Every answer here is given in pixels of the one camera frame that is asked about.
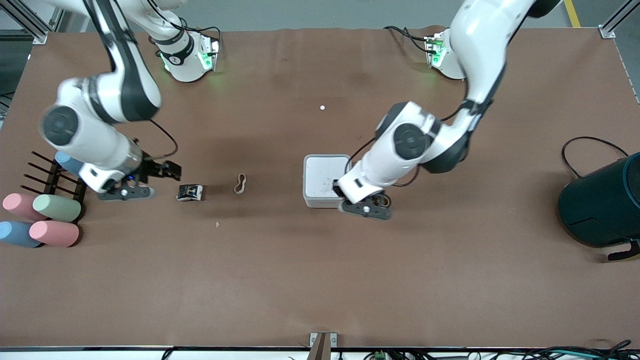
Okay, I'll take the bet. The brown table cover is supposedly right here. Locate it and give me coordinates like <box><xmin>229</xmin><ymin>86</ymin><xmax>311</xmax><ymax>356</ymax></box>
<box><xmin>0</xmin><ymin>25</ymin><xmax>640</xmax><ymax>349</ymax></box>

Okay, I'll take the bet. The blue cup with dark rim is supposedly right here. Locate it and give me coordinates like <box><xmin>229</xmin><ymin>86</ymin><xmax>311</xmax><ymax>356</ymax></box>
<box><xmin>55</xmin><ymin>151</ymin><xmax>83</xmax><ymax>176</ymax></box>

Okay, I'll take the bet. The black right base cable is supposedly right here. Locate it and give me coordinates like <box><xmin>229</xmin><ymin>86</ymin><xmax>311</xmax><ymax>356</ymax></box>
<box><xmin>172</xmin><ymin>17</ymin><xmax>222</xmax><ymax>43</ymax></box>

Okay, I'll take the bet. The green-lit right base connector plate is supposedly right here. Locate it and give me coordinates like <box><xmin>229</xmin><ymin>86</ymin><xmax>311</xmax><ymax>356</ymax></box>
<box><xmin>199</xmin><ymin>36</ymin><xmax>221</xmax><ymax>72</ymax></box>

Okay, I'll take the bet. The black floor cable bundle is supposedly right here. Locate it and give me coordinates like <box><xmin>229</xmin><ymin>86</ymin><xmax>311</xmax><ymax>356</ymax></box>
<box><xmin>362</xmin><ymin>340</ymin><xmax>640</xmax><ymax>360</ymax></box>

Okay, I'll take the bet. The large dark teal bin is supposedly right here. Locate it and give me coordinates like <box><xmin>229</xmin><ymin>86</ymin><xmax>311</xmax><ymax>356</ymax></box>
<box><xmin>558</xmin><ymin>152</ymin><xmax>640</xmax><ymax>248</ymax></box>

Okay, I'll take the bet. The green plastic cup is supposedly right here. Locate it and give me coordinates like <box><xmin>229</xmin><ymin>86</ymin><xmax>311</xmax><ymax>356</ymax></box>
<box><xmin>33</xmin><ymin>194</ymin><xmax>82</xmax><ymax>223</ymax></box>

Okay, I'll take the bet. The blue plastic cup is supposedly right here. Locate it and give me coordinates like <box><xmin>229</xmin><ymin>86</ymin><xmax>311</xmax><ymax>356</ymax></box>
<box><xmin>0</xmin><ymin>221</ymin><xmax>43</xmax><ymax>248</ymax></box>

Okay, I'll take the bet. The small white trash bin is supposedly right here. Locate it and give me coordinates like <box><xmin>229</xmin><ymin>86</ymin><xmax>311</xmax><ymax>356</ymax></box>
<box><xmin>303</xmin><ymin>154</ymin><xmax>353</xmax><ymax>209</ymax></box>

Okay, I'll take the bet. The green-lit left base connector plate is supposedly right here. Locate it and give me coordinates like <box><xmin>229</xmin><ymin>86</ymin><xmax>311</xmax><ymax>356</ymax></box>
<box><xmin>424</xmin><ymin>32</ymin><xmax>447</xmax><ymax>69</ymax></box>

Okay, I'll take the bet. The aluminium frame post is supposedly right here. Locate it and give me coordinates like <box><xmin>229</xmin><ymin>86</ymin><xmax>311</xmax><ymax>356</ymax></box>
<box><xmin>597</xmin><ymin>0</ymin><xmax>640</xmax><ymax>40</ymax></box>
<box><xmin>0</xmin><ymin>0</ymin><xmax>68</xmax><ymax>46</ymax></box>

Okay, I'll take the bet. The black base cable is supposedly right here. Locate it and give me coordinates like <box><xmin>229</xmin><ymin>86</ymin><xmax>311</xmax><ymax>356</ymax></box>
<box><xmin>384</xmin><ymin>25</ymin><xmax>432</xmax><ymax>55</ymax></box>
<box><xmin>172</xmin><ymin>17</ymin><xmax>222</xmax><ymax>43</ymax></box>

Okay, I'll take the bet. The pink plastic cup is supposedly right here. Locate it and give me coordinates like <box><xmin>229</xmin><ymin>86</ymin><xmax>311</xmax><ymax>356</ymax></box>
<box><xmin>2</xmin><ymin>193</ymin><xmax>48</xmax><ymax>222</ymax></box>
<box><xmin>29</xmin><ymin>220</ymin><xmax>80</xmax><ymax>248</ymax></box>

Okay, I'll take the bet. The green-lit base connector plate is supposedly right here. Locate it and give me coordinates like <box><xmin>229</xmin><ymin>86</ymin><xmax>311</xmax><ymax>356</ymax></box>
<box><xmin>199</xmin><ymin>36</ymin><xmax>221</xmax><ymax>72</ymax></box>
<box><xmin>424</xmin><ymin>32</ymin><xmax>447</xmax><ymax>69</ymax></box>

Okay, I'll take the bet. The black left base cable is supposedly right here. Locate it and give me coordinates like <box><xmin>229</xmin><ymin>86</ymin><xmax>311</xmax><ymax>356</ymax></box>
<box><xmin>384</xmin><ymin>25</ymin><xmax>432</xmax><ymax>55</ymax></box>

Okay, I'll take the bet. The black trash piece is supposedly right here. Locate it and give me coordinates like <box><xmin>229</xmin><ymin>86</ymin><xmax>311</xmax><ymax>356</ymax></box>
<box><xmin>176</xmin><ymin>184</ymin><xmax>205</xmax><ymax>203</ymax></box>

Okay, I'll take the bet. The black teal bin foot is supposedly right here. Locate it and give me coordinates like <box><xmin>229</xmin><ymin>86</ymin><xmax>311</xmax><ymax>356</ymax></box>
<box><xmin>607</xmin><ymin>240</ymin><xmax>640</xmax><ymax>262</ymax></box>

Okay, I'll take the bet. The black looped bin cable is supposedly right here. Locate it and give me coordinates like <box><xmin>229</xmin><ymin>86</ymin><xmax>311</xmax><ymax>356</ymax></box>
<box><xmin>561</xmin><ymin>136</ymin><xmax>630</xmax><ymax>179</ymax></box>

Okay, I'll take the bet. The black cup drying rack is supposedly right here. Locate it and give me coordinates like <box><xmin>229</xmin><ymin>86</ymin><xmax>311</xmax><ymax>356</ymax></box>
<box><xmin>20</xmin><ymin>151</ymin><xmax>90</xmax><ymax>221</ymax></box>

